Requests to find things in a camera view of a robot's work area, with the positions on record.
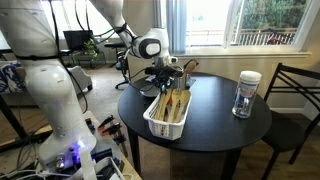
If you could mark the black round plate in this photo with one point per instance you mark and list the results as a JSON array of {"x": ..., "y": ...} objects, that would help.
[{"x": 146, "y": 90}]

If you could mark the wipes canister with white lid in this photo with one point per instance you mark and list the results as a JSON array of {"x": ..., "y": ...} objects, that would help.
[{"x": 250, "y": 81}]

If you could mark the grey armchair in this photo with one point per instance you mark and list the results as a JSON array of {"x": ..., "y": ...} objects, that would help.
[{"x": 83, "y": 78}]

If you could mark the black office chair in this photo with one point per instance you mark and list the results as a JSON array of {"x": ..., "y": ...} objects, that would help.
[{"x": 117, "y": 50}]

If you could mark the black stand leg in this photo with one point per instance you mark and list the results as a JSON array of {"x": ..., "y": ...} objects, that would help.
[{"x": 13, "y": 123}]

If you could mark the green potted plant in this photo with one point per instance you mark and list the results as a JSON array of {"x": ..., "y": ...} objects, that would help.
[{"x": 90, "y": 47}]

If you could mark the white balcony railing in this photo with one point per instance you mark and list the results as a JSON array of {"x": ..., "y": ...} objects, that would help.
[{"x": 246, "y": 37}]

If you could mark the white framed window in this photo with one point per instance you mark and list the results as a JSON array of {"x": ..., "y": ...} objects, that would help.
[{"x": 206, "y": 20}]

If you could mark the black metal chair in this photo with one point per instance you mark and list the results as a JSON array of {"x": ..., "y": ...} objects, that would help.
[{"x": 283, "y": 130}]

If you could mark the wooden slotted fork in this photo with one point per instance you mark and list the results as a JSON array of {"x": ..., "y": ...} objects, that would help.
[{"x": 174, "y": 101}]

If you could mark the light wooden robot platform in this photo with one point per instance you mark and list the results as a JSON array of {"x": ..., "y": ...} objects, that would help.
[{"x": 130, "y": 170}]

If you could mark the teal green ladle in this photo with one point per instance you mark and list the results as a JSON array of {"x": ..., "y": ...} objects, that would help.
[{"x": 166, "y": 91}]

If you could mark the blue white patterned pillow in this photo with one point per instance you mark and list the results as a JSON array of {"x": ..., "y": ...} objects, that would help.
[{"x": 10, "y": 80}]

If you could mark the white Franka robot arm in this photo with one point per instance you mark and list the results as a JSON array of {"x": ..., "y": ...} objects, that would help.
[{"x": 56, "y": 100}]

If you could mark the grey blue curtain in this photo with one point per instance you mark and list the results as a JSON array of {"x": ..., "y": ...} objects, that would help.
[{"x": 176, "y": 26}]

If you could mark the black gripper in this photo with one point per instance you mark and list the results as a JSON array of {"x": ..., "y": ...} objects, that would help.
[{"x": 163, "y": 72}]

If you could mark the black laptop screen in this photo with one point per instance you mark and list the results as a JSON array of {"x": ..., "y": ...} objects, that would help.
[{"x": 77, "y": 39}]

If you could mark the white plastic slotted basket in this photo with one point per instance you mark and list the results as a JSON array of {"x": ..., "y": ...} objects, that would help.
[{"x": 163, "y": 130}]

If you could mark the silver utensil container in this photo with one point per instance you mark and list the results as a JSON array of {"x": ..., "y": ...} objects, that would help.
[{"x": 186, "y": 81}]

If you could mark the wooden spatula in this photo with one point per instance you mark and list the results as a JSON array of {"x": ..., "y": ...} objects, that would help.
[{"x": 161, "y": 106}]

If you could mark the black round table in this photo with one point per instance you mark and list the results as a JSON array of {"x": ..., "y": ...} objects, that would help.
[{"x": 213, "y": 120}]

